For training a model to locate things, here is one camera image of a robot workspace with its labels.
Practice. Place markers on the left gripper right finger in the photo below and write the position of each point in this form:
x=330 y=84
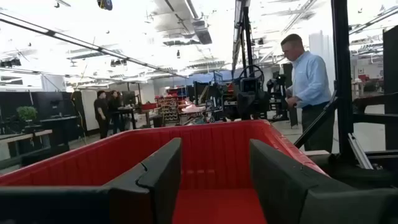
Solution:
x=273 y=180

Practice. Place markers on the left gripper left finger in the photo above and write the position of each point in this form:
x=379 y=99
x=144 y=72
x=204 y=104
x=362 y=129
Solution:
x=161 y=174

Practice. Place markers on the red plastic bin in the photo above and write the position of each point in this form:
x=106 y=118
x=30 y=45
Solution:
x=214 y=155

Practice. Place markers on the person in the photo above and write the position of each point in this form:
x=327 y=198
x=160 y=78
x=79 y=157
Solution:
x=101 y=115
x=115 y=112
x=309 y=81

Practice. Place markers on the silver aluminium extrusion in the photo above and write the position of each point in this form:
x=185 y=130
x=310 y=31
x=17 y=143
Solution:
x=360 y=152

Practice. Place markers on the green potted plant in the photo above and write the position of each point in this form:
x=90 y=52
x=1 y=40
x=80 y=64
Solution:
x=26 y=113

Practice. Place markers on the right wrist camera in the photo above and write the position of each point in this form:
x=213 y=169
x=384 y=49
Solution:
x=249 y=85

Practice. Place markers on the black aluminium frame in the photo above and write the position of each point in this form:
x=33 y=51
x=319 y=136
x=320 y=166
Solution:
x=342 y=77

